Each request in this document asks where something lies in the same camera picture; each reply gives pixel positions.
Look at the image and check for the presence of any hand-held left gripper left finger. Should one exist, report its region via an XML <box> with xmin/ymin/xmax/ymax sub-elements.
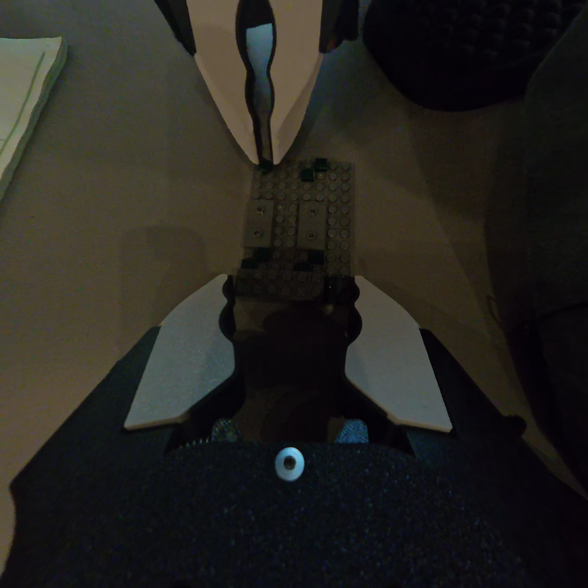
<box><xmin>124</xmin><ymin>274</ymin><xmax>244</xmax><ymax>431</ymax></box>

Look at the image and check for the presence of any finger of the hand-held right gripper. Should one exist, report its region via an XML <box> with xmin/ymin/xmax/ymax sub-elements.
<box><xmin>264</xmin><ymin>0</ymin><xmax>327</xmax><ymax>165</ymax></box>
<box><xmin>186</xmin><ymin>0</ymin><xmax>267</xmax><ymax>165</ymax></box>

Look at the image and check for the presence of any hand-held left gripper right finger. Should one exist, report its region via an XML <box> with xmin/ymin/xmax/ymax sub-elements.
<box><xmin>342</xmin><ymin>276</ymin><xmax>453</xmax><ymax>433</ymax></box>

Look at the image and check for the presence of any grey toy brick baseplate build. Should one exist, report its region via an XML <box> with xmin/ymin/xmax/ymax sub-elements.
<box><xmin>234</xmin><ymin>157</ymin><xmax>356</xmax><ymax>304</ymax></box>

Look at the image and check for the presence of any grey desk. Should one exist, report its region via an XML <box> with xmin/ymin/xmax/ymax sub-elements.
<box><xmin>0</xmin><ymin>0</ymin><xmax>570</xmax><ymax>506</ymax></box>

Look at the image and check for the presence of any black knitted hat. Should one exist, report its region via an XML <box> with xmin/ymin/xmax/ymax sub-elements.
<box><xmin>363</xmin><ymin>0</ymin><xmax>584</xmax><ymax>112</ymax></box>

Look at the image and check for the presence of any open instruction booklet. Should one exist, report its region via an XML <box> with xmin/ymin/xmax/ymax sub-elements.
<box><xmin>0</xmin><ymin>37</ymin><xmax>69</xmax><ymax>200</ymax></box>

